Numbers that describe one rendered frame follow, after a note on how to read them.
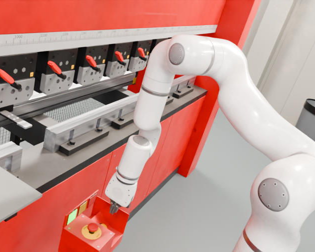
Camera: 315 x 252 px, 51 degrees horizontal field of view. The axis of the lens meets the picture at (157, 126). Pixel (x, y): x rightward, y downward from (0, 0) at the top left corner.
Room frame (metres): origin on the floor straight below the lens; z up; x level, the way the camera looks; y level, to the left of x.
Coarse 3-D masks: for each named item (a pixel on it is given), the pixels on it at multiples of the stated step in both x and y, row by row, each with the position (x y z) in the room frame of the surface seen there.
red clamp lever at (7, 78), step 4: (0, 72) 0.84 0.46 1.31; (4, 72) 0.85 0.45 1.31; (0, 76) 0.85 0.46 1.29; (4, 76) 0.85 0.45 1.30; (8, 76) 0.86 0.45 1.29; (4, 80) 0.87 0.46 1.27; (8, 80) 0.86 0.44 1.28; (12, 80) 0.88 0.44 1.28; (12, 84) 0.89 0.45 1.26; (16, 84) 0.89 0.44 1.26; (20, 84) 0.90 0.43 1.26; (16, 88) 0.89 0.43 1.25
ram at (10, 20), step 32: (0, 0) 0.87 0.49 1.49; (32, 0) 0.97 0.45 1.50; (64, 0) 1.09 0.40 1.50; (96, 0) 1.25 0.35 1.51; (128, 0) 1.46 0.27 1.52; (160, 0) 1.74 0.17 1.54; (192, 0) 2.14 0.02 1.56; (224, 0) 2.76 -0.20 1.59; (0, 32) 0.87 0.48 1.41; (32, 32) 0.98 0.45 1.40; (192, 32) 2.31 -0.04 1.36
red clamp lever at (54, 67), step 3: (48, 63) 1.03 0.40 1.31; (51, 63) 1.02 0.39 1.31; (54, 63) 1.04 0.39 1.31; (51, 66) 1.03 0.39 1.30; (54, 66) 1.03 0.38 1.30; (57, 66) 1.05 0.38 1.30; (54, 69) 1.04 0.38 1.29; (57, 69) 1.05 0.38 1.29; (57, 72) 1.06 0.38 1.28; (60, 72) 1.07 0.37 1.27; (57, 75) 1.09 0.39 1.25; (60, 75) 1.08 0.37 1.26; (63, 75) 1.08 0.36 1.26; (63, 78) 1.08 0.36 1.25
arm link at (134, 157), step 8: (136, 136) 1.01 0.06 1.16; (128, 144) 0.97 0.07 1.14; (136, 144) 0.96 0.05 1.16; (144, 144) 0.97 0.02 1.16; (128, 152) 0.96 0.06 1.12; (136, 152) 0.95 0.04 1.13; (144, 152) 0.96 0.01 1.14; (120, 160) 0.98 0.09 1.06; (128, 160) 0.95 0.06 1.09; (136, 160) 0.95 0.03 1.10; (144, 160) 0.97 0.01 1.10; (120, 168) 0.97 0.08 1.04; (128, 168) 0.95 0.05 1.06; (136, 168) 0.96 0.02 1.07; (128, 176) 0.95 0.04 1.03; (136, 176) 0.97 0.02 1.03
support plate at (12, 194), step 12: (0, 168) 0.83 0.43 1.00; (0, 180) 0.78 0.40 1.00; (12, 180) 0.79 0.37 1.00; (0, 192) 0.73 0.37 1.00; (12, 192) 0.74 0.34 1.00; (24, 192) 0.76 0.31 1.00; (36, 192) 0.77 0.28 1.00; (0, 204) 0.69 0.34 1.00; (12, 204) 0.70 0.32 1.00; (24, 204) 0.71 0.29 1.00; (0, 216) 0.65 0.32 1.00
